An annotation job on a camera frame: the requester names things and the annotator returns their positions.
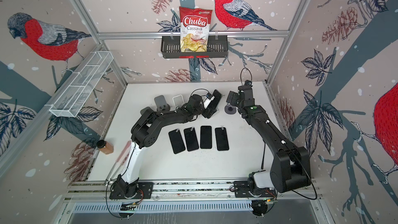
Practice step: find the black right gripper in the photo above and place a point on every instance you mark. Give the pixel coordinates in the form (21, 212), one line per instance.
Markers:
(235, 96)

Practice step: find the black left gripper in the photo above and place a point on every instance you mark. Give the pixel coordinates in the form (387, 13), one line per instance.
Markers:
(209, 112)

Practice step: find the black phone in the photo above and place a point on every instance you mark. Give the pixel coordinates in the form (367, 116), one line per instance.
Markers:
(214, 103)
(221, 139)
(177, 142)
(206, 137)

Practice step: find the grey round phone stand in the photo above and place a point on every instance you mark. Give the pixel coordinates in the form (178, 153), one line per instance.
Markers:
(230, 110)

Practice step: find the purple edged phone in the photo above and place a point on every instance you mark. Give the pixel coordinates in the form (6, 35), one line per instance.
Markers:
(191, 139)

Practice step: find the wooden round phone stand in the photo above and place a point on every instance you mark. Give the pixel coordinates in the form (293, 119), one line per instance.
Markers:
(161, 104)

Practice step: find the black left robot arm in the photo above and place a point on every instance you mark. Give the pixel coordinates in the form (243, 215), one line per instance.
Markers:
(147, 130)

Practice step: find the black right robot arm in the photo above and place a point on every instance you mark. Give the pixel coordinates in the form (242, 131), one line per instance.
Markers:
(290, 169)

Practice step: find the red cassava chips bag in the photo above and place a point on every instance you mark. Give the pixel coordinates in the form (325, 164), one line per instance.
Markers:
(194, 29)

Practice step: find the white wire phone stand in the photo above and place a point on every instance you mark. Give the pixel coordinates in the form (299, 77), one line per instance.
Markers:
(178, 100)

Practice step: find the black wall basket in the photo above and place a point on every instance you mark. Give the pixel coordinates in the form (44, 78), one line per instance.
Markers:
(217, 47)

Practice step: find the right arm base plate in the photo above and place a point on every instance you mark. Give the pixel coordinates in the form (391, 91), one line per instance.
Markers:
(248, 189)

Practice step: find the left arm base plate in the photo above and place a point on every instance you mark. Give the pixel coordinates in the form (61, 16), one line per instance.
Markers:
(121, 190)

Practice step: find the white wire mesh basket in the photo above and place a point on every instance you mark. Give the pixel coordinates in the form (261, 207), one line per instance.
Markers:
(73, 98)

